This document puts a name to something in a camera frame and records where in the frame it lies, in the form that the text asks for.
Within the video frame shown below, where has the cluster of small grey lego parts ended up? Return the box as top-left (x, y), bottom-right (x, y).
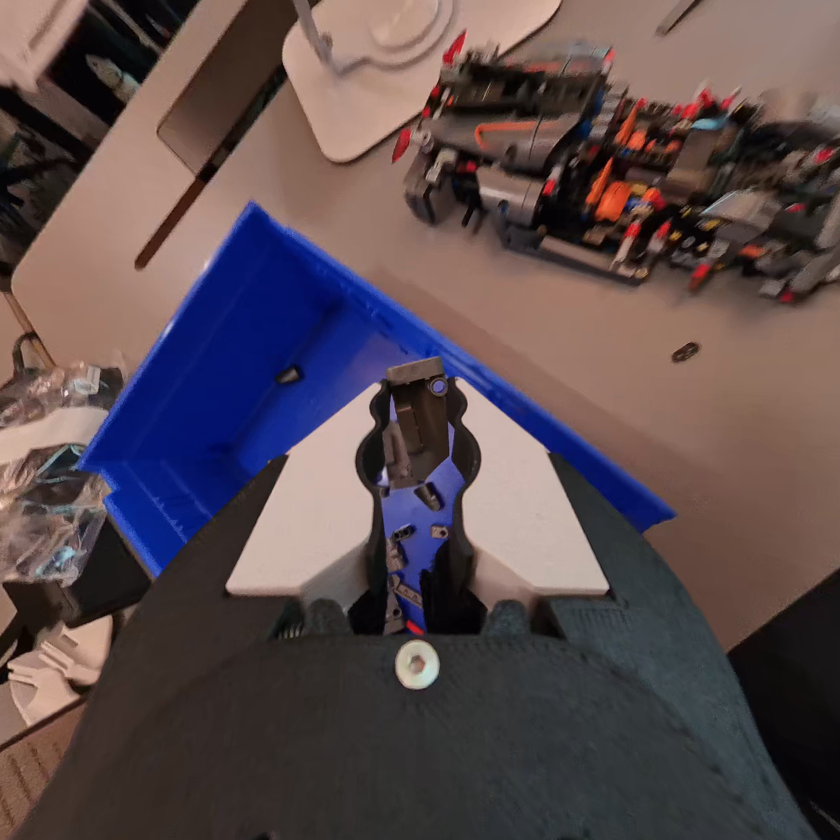
top-left (379, 420), bottom-right (463, 636)

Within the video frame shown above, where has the white booklet stand base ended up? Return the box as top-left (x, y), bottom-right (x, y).
top-left (282, 0), bottom-right (564, 164)

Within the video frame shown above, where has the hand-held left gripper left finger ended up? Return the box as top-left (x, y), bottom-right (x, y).
top-left (224, 379), bottom-right (395, 598)

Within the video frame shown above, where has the tagged blue plastic bin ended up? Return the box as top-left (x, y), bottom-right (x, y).
top-left (77, 201), bottom-right (678, 580)

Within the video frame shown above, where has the dark grey long lego slope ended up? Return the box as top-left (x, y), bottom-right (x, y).
top-left (654, 0), bottom-right (704, 37)

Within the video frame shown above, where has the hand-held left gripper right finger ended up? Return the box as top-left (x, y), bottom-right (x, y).
top-left (433, 377), bottom-right (613, 599)

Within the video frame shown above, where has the dark grey lego liftarm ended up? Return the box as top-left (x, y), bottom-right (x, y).
top-left (382, 356), bottom-right (455, 492)

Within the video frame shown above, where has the white plastic object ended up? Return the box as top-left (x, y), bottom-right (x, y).
top-left (7, 613), bottom-right (118, 726)

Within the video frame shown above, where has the heap of clear plastic bags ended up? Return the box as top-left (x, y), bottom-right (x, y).
top-left (0, 357), bottom-right (127, 586)

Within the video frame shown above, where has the partly built lego car model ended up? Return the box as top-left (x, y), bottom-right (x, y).
top-left (392, 29), bottom-right (840, 306)

